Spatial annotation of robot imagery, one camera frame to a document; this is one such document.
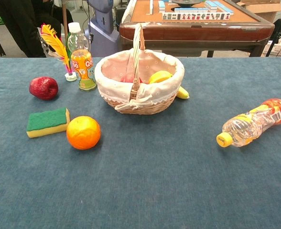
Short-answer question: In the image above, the wicker basket with cloth liner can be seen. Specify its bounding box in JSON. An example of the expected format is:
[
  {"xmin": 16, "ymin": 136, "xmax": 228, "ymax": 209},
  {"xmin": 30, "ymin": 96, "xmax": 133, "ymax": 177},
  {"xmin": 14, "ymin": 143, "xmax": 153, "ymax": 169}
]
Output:
[{"xmin": 94, "ymin": 23, "xmax": 185, "ymax": 115}]

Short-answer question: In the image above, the orange juice bottle white cap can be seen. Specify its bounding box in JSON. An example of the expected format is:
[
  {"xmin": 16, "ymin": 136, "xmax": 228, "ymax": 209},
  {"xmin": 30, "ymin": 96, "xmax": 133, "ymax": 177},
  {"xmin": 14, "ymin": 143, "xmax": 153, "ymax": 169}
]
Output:
[{"xmin": 67, "ymin": 22, "xmax": 97, "ymax": 91}]

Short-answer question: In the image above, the cardboard box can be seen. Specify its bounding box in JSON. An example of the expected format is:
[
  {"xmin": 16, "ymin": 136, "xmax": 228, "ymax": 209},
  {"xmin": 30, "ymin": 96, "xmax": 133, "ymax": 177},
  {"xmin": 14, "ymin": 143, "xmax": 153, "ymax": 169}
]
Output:
[{"xmin": 237, "ymin": 0, "xmax": 281, "ymax": 23}]

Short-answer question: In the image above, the blue table cloth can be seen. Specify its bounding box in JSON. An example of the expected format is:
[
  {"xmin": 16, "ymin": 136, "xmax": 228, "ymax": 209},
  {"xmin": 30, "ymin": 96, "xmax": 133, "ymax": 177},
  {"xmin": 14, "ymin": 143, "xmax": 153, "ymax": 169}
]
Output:
[{"xmin": 0, "ymin": 57, "xmax": 281, "ymax": 229}]

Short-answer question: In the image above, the brown wooden post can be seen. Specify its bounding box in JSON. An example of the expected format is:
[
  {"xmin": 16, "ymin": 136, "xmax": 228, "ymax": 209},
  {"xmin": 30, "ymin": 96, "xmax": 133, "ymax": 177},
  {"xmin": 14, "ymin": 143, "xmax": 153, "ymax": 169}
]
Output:
[{"xmin": 61, "ymin": 0, "xmax": 68, "ymax": 42}]

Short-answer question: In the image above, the green and yellow sponge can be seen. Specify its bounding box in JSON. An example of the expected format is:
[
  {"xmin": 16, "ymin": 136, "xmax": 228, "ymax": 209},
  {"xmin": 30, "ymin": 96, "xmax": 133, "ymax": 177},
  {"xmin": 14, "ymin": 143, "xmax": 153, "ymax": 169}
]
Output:
[{"xmin": 26, "ymin": 107, "xmax": 71, "ymax": 139}]

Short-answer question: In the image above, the black tripod stand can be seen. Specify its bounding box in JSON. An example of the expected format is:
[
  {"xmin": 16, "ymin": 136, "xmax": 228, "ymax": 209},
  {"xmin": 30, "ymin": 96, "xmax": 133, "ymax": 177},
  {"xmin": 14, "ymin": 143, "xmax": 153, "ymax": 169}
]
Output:
[{"xmin": 266, "ymin": 18, "xmax": 281, "ymax": 57}]

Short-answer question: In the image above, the person in black trousers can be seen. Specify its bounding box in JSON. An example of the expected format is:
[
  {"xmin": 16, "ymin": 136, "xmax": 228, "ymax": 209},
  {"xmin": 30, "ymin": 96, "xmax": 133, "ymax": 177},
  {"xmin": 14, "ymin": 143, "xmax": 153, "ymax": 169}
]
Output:
[{"xmin": 0, "ymin": 0, "xmax": 74, "ymax": 58}]

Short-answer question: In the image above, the colourful feather shuttlecock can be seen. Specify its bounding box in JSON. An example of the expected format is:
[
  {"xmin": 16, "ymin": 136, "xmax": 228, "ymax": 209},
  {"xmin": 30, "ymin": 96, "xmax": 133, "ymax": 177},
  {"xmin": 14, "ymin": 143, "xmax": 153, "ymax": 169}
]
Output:
[{"xmin": 40, "ymin": 23, "xmax": 78, "ymax": 83}]

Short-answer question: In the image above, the orange fruit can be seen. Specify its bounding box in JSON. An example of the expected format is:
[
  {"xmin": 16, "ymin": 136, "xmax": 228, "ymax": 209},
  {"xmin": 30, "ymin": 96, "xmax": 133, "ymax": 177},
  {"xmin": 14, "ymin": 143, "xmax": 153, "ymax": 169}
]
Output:
[{"xmin": 66, "ymin": 115, "xmax": 102, "ymax": 150}]

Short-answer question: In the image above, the clear bottle yellow cap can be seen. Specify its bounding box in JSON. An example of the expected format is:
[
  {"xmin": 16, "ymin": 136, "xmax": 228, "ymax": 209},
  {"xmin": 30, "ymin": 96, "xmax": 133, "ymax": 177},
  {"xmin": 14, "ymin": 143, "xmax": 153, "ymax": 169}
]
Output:
[{"xmin": 216, "ymin": 98, "xmax": 281, "ymax": 148}]

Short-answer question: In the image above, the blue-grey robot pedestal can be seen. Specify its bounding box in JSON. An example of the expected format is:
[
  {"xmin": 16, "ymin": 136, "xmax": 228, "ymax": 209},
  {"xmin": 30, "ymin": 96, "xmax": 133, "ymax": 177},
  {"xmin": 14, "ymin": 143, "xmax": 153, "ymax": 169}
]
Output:
[{"xmin": 85, "ymin": 0, "xmax": 121, "ymax": 58}]

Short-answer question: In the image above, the row of mahjong tiles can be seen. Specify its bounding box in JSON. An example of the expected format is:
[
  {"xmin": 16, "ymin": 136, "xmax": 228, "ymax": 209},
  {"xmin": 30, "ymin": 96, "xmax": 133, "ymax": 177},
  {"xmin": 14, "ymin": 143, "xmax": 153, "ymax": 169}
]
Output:
[{"xmin": 162, "ymin": 12, "xmax": 231, "ymax": 21}]

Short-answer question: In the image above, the yellow banana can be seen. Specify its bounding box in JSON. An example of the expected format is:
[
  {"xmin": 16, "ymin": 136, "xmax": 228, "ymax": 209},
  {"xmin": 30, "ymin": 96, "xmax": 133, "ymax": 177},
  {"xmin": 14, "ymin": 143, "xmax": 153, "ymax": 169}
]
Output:
[
  {"xmin": 149, "ymin": 70, "xmax": 173, "ymax": 84},
  {"xmin": 176, "ymin": 86, "xmax": 190, "ymax": 100}
]

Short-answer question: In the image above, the pink peach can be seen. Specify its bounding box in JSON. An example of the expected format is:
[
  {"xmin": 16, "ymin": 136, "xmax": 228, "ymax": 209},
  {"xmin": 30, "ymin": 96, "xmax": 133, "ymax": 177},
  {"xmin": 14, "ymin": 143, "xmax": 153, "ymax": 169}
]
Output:
[{"xmin": 120, "ymin": 73, "xmax": 141, "ymax": 83}]

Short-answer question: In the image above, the brown mahjong table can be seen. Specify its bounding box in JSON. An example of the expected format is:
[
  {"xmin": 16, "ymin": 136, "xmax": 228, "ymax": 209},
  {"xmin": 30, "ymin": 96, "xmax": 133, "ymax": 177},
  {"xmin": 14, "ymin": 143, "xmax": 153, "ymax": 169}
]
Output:
[{"xmin": 119, "ymin": 0, "xmax": 275, "ymax": 58}]

